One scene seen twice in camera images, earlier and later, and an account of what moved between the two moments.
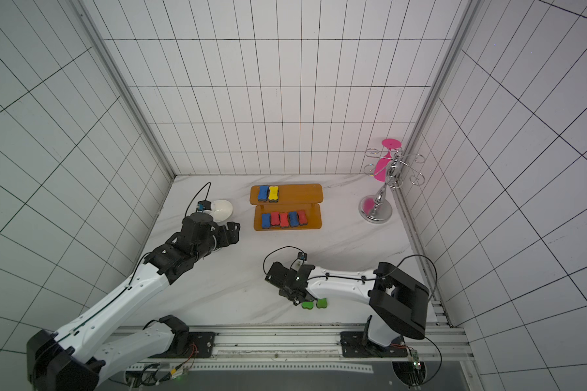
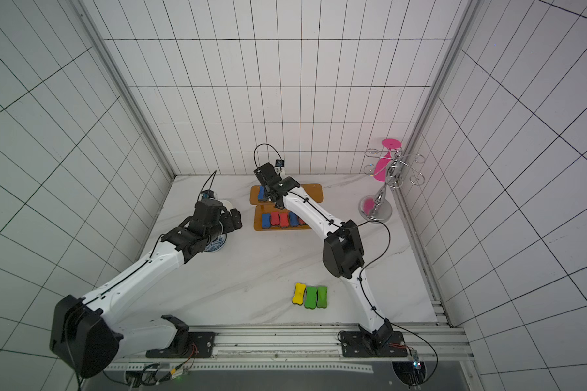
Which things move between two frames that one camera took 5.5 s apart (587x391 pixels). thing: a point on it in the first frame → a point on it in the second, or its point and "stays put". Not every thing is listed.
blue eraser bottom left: [266, 221] stays put
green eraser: [321, 303] stays put
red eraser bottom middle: [284, 221] stays put
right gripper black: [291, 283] → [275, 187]
